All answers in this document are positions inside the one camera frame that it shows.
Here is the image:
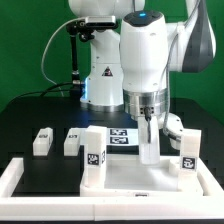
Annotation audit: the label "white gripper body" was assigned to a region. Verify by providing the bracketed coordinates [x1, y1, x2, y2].
[138, 118, 160, 165]

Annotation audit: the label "white desk top panel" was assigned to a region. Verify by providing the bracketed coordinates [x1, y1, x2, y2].
[80, 154, 204, 197]

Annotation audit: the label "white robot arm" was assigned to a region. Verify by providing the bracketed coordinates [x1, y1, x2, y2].
[68, 0, 216, 165]

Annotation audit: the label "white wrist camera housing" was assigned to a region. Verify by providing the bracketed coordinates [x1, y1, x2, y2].
[163, 113, 183, 150]

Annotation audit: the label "marker tag base plate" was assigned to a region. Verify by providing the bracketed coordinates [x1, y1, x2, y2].
[78, 127, 140, 147]

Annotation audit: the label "white U-shaped fence frame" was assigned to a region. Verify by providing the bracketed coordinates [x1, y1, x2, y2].
[0, 158, 224, 221]

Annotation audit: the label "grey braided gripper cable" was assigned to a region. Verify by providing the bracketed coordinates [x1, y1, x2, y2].
[161, 0, 204, 136]

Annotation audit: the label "black cables on table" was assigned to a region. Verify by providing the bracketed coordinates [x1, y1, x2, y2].
[6, 81, 83, 104]

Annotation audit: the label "grey camera on stand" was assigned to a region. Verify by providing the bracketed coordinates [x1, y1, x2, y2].
[85, 16, 117, 30]

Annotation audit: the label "grey camera cable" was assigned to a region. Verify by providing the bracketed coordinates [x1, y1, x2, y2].
[40, 17, 87, 98]

